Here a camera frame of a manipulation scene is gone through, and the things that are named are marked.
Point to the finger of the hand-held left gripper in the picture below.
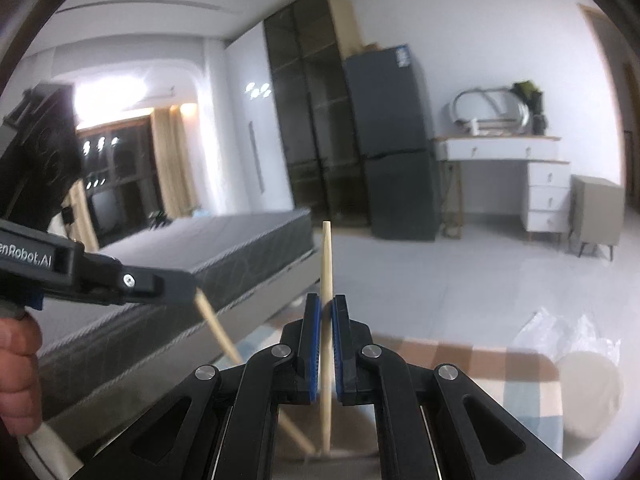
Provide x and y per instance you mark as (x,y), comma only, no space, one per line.
(150,285)

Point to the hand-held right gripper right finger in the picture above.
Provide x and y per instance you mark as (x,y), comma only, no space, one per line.
(340,355)

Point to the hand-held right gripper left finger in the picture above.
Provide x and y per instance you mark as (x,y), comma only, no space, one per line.
(314,355)

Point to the wooden chopstick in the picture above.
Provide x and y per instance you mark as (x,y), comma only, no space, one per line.
(220,332)
(327,260)

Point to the person's left hand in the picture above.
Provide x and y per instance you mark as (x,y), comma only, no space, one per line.
(17,375)

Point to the small dark object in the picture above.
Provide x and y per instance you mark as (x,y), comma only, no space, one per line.
(159,220)

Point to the grey mattress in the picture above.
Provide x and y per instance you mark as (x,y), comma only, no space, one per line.
(210,245)

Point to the dark window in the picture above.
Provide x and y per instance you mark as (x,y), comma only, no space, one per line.
(125,185)

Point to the beige curtain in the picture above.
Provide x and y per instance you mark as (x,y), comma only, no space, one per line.
(172,160)

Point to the checkered tablecloth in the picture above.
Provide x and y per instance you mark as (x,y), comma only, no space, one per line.
(475,385)

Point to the white wardrobe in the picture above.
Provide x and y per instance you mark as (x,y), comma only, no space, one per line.
(250,135)

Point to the clear plastic bag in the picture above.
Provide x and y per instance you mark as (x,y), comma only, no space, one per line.
(550,330)

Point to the dark grey refrigerator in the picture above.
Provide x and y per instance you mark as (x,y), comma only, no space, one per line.
(390,140)

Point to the dark glass door cabinet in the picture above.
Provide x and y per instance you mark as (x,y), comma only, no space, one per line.
(315,110)

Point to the white round stool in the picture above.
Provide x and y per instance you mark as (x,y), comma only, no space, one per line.
(590,390)

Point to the white vanity desk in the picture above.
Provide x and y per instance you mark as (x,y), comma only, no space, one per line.
(500,149)

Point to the beige nightstand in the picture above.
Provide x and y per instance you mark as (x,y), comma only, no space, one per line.
(597,210)

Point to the oval vanity mirror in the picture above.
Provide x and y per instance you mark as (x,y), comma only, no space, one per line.
(520,110)

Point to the potted green plant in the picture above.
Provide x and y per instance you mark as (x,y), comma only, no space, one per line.
(530,92)

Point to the light grey bed frame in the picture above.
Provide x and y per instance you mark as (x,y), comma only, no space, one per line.
(150,355)

